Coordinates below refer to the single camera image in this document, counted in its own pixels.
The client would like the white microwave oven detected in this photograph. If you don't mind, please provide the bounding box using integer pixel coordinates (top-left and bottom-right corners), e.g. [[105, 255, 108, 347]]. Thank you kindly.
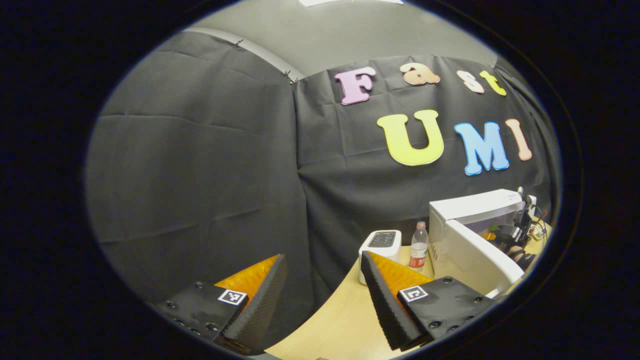
[[428, 188, 538, 299]]

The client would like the clear plastic water bottle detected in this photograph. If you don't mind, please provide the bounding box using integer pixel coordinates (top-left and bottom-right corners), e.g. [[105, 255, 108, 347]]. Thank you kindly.
[[409, 221, 430, 272]]

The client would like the white toaster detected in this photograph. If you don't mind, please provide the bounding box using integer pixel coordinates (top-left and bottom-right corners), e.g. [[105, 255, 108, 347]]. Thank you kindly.
[[358, 229, 402, 286]]

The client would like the ceiling light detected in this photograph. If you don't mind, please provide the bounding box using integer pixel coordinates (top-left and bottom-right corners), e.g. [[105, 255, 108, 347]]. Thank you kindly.
[[299, 0, 404, 7]]

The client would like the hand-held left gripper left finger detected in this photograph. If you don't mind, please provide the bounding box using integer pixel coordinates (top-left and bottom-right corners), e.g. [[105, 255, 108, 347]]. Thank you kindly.
[[155, 253, 289, 356]]

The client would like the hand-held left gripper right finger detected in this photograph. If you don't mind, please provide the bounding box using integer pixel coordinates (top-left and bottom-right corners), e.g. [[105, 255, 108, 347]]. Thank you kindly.
[[360, 251, 496, 352]]

